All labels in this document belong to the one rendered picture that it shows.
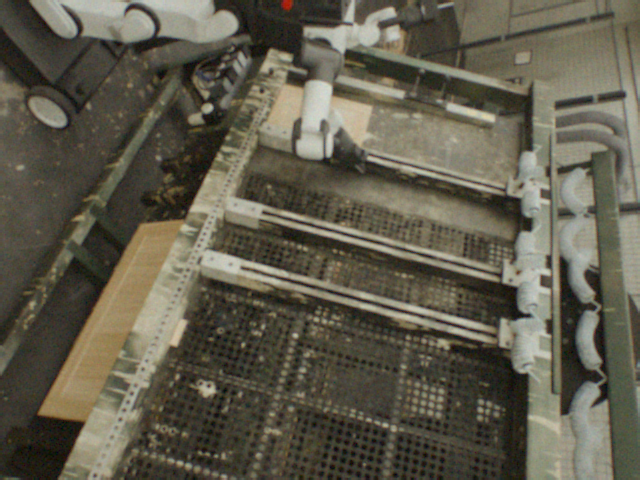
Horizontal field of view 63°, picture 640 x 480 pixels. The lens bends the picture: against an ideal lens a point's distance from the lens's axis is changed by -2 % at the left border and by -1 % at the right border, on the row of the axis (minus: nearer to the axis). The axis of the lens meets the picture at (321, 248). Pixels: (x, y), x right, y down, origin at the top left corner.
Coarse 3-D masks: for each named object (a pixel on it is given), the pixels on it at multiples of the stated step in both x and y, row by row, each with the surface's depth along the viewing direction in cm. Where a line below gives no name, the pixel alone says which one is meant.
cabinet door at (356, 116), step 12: (288, 96) 231; (300, 96) 232; (276, 108) 226; (288, 108) 227; (300, 108) 228; (336, 108) 231; (348, 108) 231; (360, 108) 232; (276, 120) 222; (288, 120) 223; (348, 120) 227; (360, 120) 228; (348, 132) 223; (360, 132) 224; (360, 144) 220
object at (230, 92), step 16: (240, 48) 230; (224, 64) 226; (240, 64) 229; (256, 64) 238; (192, 80) 225; (208, 80) 227; (224, 80) 217; (240, 80) 232; (192, 96) 222; (224, 96) 221; (240, 96) 225; (208, 112) 212; (224, 112) 212; (192, 128) 225; (208, 128) 219; (224, 128) 214
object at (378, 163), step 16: (272, 128) 212; (288, 128) 213; (272, 144) 214; (288, 144) 212; (336, 160) 213; (368, 160) 208; (384, 160) 210; (400, 160) 210; (384, 176) 213; (400, 176) 211; (416, 176) 209; (432, 176) 207; (448, 176) 209; (464, 176) 209; (512, 176) 207; (528, 176) 196; (448, 192) 212; (464, 192) 210; (480, 192) 208; (496, 192) 207; (512, 192) 202; (512, 208) 211
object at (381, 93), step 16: (304, 80) 241; (336, 80) 237; (352, 80) 239; (368, 96) 239; (384, 96) 237; (400, 96) 236; (432, 112) 238; (448, 112) 236; (464, 112) 235; (480, 112) 237
